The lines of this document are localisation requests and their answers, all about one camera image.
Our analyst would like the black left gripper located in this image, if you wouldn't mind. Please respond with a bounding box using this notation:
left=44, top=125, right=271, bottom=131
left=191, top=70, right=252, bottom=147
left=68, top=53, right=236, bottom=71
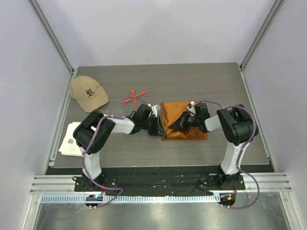
left=141, top=115, right=167, bottom=137

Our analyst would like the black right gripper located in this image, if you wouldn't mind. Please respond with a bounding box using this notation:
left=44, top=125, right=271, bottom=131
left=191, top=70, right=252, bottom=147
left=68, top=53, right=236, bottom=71
left=170, top=110, right=201, bottom=132

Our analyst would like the orange cloth napkin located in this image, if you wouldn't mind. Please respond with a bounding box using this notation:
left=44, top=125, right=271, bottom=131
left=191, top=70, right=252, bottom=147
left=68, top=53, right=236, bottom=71
left=161, top=102, right=208, bottom=141

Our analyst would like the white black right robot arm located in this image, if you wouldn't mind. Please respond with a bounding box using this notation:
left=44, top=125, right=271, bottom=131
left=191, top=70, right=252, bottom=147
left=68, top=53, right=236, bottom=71
left=169, top=101, right=259, bottom=189

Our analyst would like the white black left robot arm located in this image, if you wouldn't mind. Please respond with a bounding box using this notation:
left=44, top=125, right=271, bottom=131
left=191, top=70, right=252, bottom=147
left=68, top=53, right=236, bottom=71
left=73, top=103, right=167, bottom=191

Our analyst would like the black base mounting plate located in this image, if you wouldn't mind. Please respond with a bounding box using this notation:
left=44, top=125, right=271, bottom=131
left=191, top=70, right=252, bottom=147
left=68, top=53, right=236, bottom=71
left=72, top=166, right=246, bottom=196

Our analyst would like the orange plastic fork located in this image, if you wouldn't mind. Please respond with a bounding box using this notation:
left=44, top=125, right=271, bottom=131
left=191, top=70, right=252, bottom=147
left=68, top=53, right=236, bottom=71
left=130, top=88, right=137, bottom=110

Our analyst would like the beige baseball cap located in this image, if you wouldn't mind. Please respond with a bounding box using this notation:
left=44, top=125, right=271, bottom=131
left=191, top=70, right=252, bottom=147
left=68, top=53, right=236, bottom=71
left=69, top=76, right=109, bottom=113

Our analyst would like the white folded towel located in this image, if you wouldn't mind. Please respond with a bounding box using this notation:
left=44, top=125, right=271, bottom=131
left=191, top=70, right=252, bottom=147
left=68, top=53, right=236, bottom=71
left=59, top=122, right=82, bottom=157

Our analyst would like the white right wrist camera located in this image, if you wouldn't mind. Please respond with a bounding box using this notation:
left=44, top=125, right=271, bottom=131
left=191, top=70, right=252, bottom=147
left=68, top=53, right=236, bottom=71
left=187, top=101, right=195, bottom=115

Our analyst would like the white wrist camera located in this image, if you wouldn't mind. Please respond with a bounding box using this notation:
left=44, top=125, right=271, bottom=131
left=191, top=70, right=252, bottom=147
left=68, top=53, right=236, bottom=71
left=187, top=101, right=195, bottom=115
left=147, top=104, right=161, bottom=118

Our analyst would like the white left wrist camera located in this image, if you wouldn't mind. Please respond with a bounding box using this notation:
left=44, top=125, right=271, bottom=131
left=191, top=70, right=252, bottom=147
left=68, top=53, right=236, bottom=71
left=147, top=104, right=161, bottom=118

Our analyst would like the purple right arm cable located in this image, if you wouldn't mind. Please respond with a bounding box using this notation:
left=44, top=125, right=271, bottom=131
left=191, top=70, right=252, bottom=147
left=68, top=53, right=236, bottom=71
left=196, top=100, right=260, bottom=211

